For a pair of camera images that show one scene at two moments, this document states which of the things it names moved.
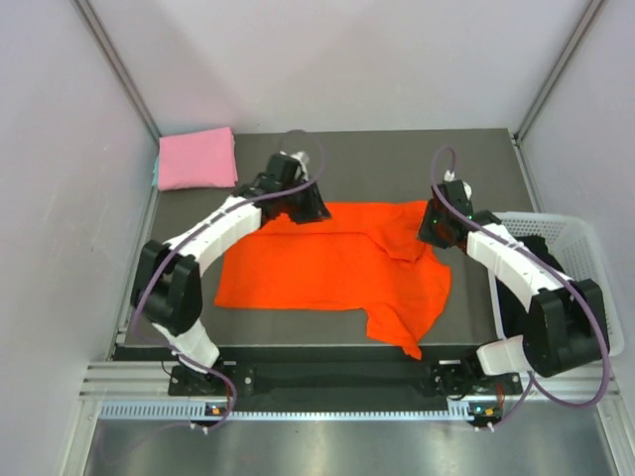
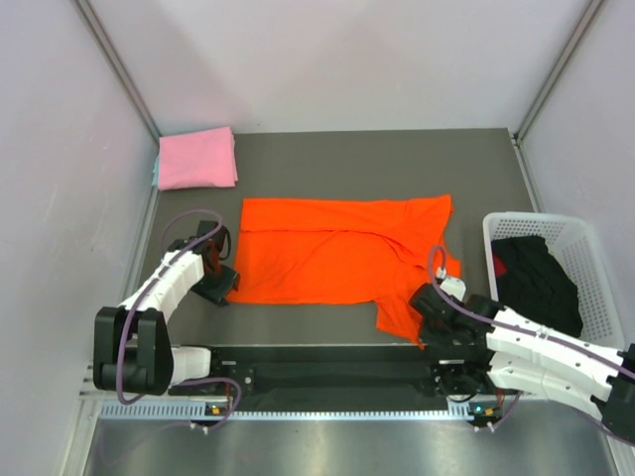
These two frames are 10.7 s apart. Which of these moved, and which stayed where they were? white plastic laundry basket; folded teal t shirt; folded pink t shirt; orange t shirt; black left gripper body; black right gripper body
Moved: black left gripper body; black right gripper body
Stayed: folded teal t shirt; folded pink t shirt; white plastic laundry basket; orange t shirt
